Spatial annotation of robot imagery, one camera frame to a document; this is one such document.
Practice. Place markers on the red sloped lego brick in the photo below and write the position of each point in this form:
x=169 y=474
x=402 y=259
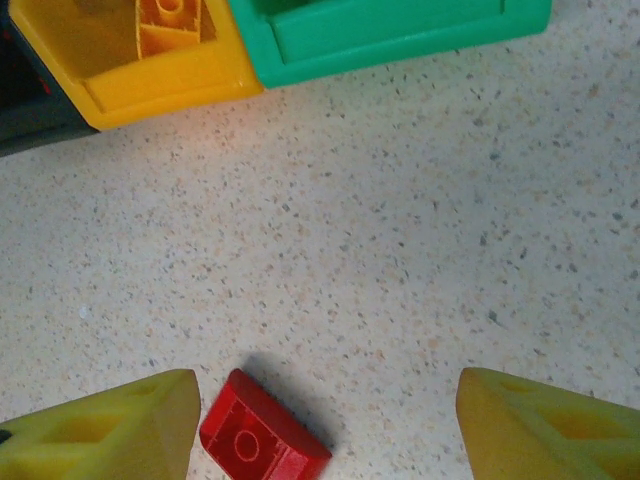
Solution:
x=260 y=435

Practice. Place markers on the yellow lego brick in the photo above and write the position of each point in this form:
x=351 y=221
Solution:
x=167 y=30

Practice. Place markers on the green plastic bin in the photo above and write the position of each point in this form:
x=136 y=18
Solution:
x=400 y=30

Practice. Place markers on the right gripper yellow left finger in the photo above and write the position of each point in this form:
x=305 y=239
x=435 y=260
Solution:
x=100 y=440

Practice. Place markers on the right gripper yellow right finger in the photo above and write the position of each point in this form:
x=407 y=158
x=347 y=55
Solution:
x=550 y=440

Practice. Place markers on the yellow plastic bin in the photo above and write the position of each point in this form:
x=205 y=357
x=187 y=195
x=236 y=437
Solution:
x=165 y=85

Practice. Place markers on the black plastic bin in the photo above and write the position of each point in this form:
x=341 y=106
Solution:
x=30 y=115

